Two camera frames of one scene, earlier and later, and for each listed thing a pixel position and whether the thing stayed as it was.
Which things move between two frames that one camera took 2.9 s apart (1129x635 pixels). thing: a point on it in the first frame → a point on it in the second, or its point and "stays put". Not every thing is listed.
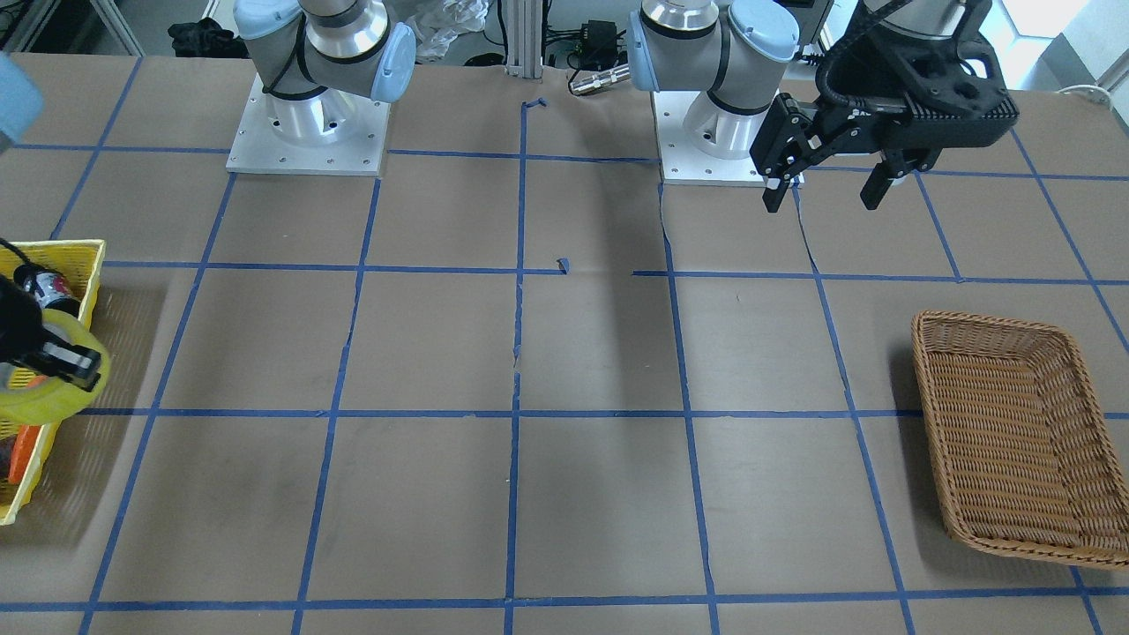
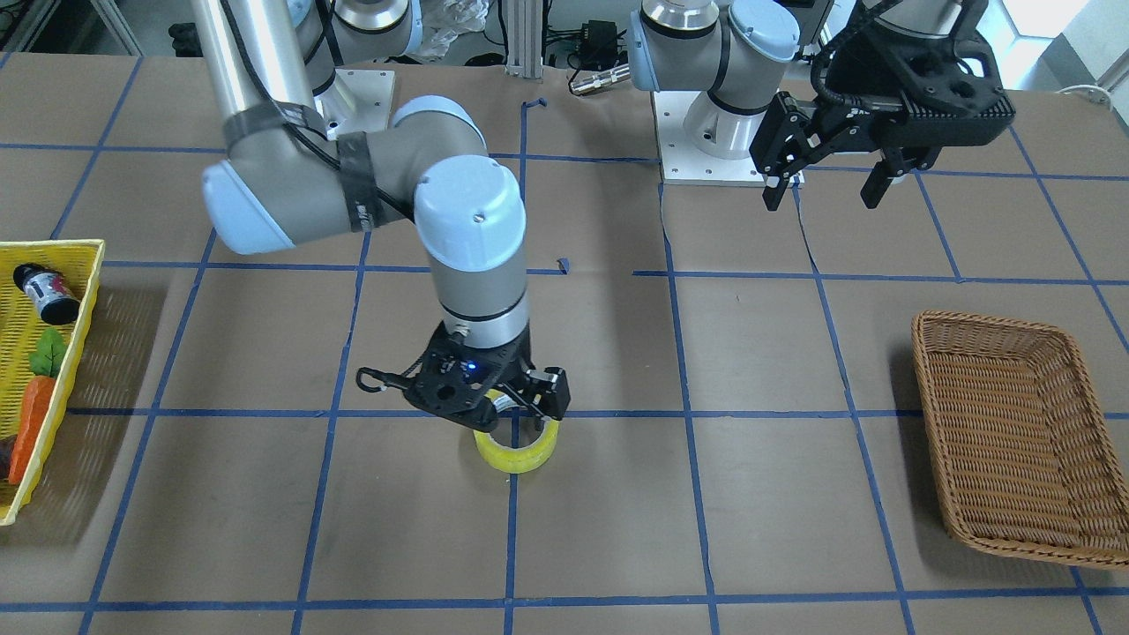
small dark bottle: x=52 y=290 stays put
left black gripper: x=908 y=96 stays put
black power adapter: x=598 y=45 stays put
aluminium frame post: x=524 y=39 stays put
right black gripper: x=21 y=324 → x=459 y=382
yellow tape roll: x=59 y=399 → x=518 y=460
